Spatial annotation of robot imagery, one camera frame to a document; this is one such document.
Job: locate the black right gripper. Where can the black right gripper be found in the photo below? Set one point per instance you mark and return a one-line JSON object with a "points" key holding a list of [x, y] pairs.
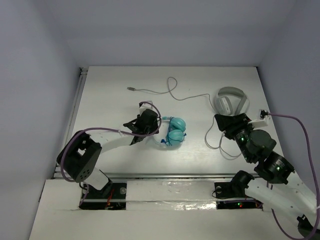
{"points": [[232, 123]]}

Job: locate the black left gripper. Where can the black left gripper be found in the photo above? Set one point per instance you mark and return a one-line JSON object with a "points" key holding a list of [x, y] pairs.
{"points": [[136, 127]]}

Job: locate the teal white cat-ear headphones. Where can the teal white cat-ear headphones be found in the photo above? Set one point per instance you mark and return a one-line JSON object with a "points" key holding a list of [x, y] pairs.
{"points": [[171, 134]]}

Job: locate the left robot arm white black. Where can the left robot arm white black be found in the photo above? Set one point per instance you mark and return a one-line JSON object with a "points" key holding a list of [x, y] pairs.
{"points": [[79, 157]]}

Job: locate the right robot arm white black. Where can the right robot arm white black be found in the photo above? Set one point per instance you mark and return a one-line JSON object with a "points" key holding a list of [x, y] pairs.
{"points": [[284, 192]]}

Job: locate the grey white headphones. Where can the grey white headphones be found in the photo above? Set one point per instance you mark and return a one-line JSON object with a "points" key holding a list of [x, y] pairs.
{"points": [[231, 101]]}

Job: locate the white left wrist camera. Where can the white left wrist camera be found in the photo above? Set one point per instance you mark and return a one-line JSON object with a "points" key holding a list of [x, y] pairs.
{"points": [[145, 105]]}

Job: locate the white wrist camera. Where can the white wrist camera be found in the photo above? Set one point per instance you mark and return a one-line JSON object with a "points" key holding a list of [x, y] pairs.
{"points": [[145, 105], [262, 120]]}

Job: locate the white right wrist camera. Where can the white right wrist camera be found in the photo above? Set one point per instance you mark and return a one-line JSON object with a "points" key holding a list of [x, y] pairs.
{"points": [[262, 120]]}

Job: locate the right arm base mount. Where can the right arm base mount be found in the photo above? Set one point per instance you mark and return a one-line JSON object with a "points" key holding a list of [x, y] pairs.
{"points": [[231, 195]]}

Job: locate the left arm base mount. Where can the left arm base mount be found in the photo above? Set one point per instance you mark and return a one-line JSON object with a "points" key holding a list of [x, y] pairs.
{"points": [[111, 197]]}

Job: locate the aluminium rail frame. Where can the aluminium rail frame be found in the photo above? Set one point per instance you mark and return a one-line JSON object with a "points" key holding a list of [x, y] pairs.
{"points": [[110, 95]]}

